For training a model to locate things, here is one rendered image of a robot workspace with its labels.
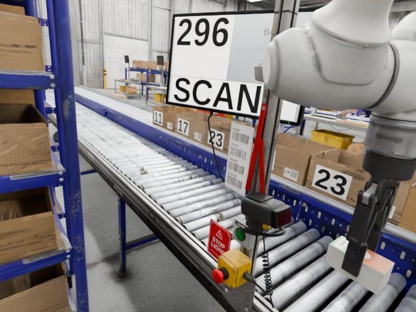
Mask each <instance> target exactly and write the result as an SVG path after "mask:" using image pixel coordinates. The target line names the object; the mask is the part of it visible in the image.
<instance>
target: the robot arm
mask: <svg viewBox="0 0 416 312"><path fill-rule="evenodd" d="M393 1H394V0H333V1H331V2H330V3H329V4H328V5H326V6H324V7H322V8H320V9H317V10H315V11H314V13H313V15H312V17H311V18H310V20H309V21H307V22H306V23H305V24H303V25H302V26H301V28H290V29H288V30H286V31H284V32H282V33H280V34H278V35H277V36H276V37H274V38H273V39H272V40H271V42H270V43H269V44H268V45H267V47H266V49H265V52H264V57H263V64H262V73H263V79H264V83H265V85H266V87H267V88H268V89H269V90H270V91H271V92H272V93H273V94H274V95H275V96H276V97H279V98H281V99H283V100H285V101H287V102H290V103H294V104H297V105H302V106H308V107H313V108H322V109H328V110H349V109H363V110H370V111H372V112H371V117H370V119H369V124H368V129H367V131H366V136H365V140H364V141H363V143H364V145H365V146H367V147H368V148H367V149H366V152H365V156H364V159H363V163H362V168H363V169H364V170H365V171H366V172H368V173H369V174H370V175H371V178H370V180H369V181H367V182H366V185H365V187H364V190H365V191H362V190H359V192H358V197H357V203H356V206H355V210H354V213H353V216H352V220H351V223H350V226H349V230H348V233H347V235H346V236H345V237H346V240H347V241H349V243H348V245H347V249H346V252H345V256H344V260H343V262H342V266H341V269H343V270H345V271H346V272H348V273H349V274H352V275H353V276H355V277H358V276H359V273H360V269H361V267H362V264H363V260H364V258H365V255H366V251H367V249H369V250H371V251H372V252H374V253H375V252H376V249H377V246H378V243H379V239H380V237H381V234H383V235H385V234H386V232H387V230H385V229H383V227H385V226H386V225H387V222H388V218H389V214H390V212H391V209H392V205H393V203H394V200H395V197H396V194H397V191H398V189H399V186H400V185H401V181H408V180H411V179H412V178H413V175H414V172H415V169H416V12H413V13H411V14H409V15H407V16H406V17H404V18H403V19H402V20H401V21H400V22H399V23H398V25H397V26H396V27H395V28H394V30H393V31H390V29H389V25H388V15H389V11H390V8H391V6H392V3H393Z"/></svg>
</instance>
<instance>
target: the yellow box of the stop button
mask: <svg viewBox="0 0 416 312"><path fill-rule="evenodd" d="M251 266H252V260H251V259H250V258H249V257H247V256H246V255H245V254H243V253H242V252H241V251H240V250H238V249H237V248H233V249H231V250H230V251H227V252H225V253H223V254H222V255H220V256H219V259H218V264H217V269H218V270H220V271H222V273H223V276H224V278H223V282H224V283H225V284H227V285H228V286H229V287H231V288H232V289H234V288H237V287H239V286H240V285H242V284H243V283H245V282H247V281H248V282H251V283H254V284H255V285H256V286H257V287H259V288H260V289H261V290H262V291H263V292H264V293H266V291H265V290H264V289H263V288H262V287H261V286H260V285H258V284H257V283H256V282H255V281H254V278H253V276H252V275H251V274H250V273H251Z"/></svg>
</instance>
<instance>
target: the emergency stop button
mask: <svg viewBox="0 0 416 312"><path fill-rule="evenodd" d="M212 276H213V279H214V281H215V282H216V283H217V284H221V283H222V282H223V278H224V276H223V273H222V271H220V270H218V269H214V270H213V272H212Z"/></svg>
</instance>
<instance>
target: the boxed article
mask: <svg viewBox="0 0 416 312"><path fill-rule="evenodd" d="M348 243H349V241H347V240H346V237H344V236H340V237H339V238H338V239H336V240H334V241H333V242H332V243H330V244H329V246H328V249H327V253H326V258H325V261H324V262H325V263H326V264H328V265H329V266H331V267H333V268H334V269H336V270H337V271H339V272H341V273H342V274H344V275H346V276H347V277H349V278H350V279H352V280H354V281H355V282H356V283H358V284H360V285H362V286H363V287H365V288H367V289H368V290H369V291H371V292H373V293H375V294H376V295H377V294H378V293H379V292H380V291H381V289H382V288H383V287H384V286H385V285H386V284H387V282H388V280H389V277H390V275H391V272H392V269H393V267H394V262H392V261H390V260H388V259H386V258H384V257H382V256H380V255H378V254H376V253H374V252H372V251H371V250H369V249H367V251H366V255H365V258H364V260H363V264H362V267H361V269H360V273H359V276H358V277H355V276H353V275H352V274H349V273H348V272H346V271H345V270H343V269H341V266H342V262H343V260H344V256H345V252H346V249H347V245H348Z"/></svg>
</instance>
